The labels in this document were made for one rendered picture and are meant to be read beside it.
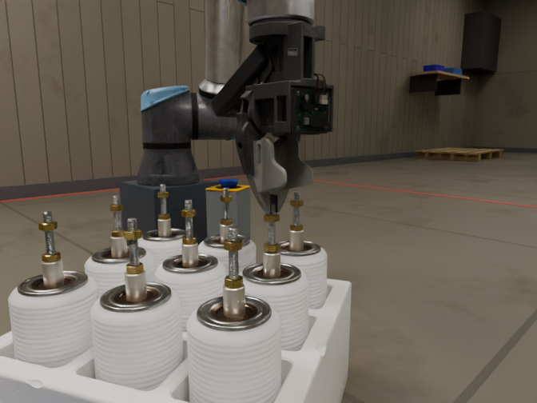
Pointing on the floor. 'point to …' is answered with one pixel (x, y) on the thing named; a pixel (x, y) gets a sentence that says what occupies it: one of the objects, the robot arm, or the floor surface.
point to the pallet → (459, 153)
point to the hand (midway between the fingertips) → (268, 201)
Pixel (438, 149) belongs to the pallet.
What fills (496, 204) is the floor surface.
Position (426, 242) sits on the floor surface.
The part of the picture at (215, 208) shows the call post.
